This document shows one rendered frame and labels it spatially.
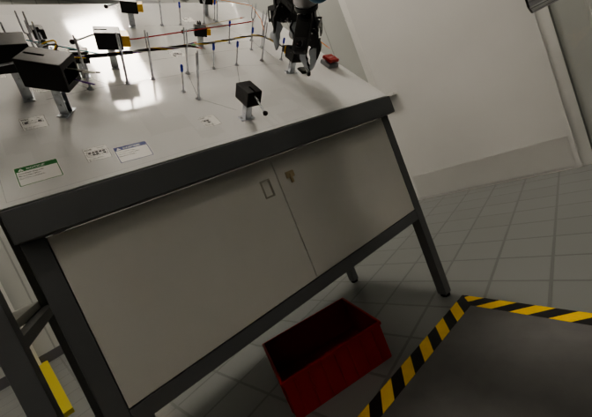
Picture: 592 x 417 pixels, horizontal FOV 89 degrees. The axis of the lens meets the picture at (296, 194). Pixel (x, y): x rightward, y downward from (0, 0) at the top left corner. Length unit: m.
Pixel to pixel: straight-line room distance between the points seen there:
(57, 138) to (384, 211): 1.00
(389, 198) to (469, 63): 1.86
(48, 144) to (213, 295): 0.51
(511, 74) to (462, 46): 0.42
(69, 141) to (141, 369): 0.54
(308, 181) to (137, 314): 0.58
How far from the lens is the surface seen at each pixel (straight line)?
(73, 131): 0.91
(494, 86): 2.86
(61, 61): 0.88
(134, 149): 0.82
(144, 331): 0.81
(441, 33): 2.95
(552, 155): 2.90
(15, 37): 1.00
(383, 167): 1.22
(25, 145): 0.89
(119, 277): 0.78
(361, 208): 1.10
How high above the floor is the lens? 0.74
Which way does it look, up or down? 5 degrees down
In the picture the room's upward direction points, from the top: 22 degrees counter-clockwise
